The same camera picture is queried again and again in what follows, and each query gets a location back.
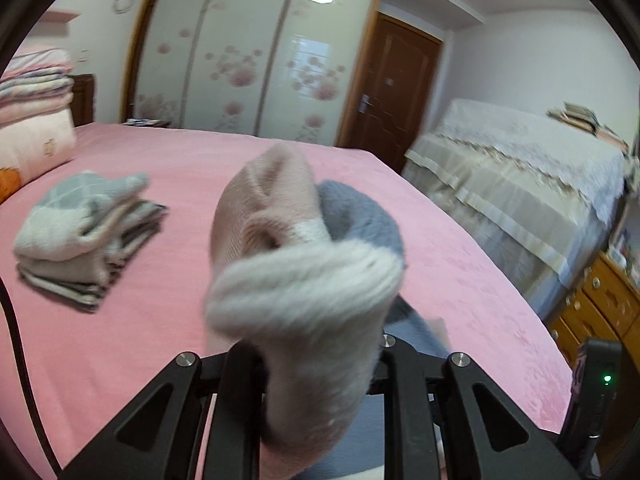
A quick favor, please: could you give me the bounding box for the pile of books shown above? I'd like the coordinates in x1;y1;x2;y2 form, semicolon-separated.
545;101;631;153

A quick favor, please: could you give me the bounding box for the stack of folded quilts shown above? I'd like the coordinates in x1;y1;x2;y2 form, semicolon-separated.
0;49;76;126

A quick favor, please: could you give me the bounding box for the pink flower-print pillow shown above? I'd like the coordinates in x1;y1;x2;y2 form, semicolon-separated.
0;107;78;206

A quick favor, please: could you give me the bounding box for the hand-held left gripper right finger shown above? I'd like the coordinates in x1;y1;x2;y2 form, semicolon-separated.
367;332;583;480

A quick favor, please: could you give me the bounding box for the folded grey fuzzy sweater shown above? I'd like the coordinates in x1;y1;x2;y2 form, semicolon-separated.
12;171;153;263

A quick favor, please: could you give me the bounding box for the floral sliding-door wardrobe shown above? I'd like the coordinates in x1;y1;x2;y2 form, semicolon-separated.
120;0;388;148

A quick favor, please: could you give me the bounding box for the pink bed blanket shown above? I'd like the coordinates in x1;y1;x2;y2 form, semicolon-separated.
0;122;573;480

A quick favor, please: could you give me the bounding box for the brown wooden door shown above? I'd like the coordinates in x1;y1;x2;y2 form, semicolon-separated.
335;10;446;173

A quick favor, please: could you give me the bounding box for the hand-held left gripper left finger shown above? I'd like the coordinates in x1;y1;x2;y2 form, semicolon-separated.
59;351;266;480

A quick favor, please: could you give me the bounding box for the folded striped garment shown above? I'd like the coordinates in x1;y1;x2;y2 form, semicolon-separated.
17;200;170;311

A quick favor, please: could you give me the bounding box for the lace-covered furniture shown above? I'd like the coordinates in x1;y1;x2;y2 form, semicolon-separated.
402;97;628;321

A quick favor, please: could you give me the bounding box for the black cable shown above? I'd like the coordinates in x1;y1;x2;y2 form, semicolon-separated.
0;275;61;473

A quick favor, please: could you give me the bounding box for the colour-block knit sweater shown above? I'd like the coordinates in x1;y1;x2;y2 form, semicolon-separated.
202;142;453;480

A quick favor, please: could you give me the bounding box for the wooden headboard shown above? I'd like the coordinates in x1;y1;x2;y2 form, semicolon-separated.
67;73;96;128

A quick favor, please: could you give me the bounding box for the wooden drawer chest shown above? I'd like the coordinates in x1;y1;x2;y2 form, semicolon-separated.
547;250;640;376

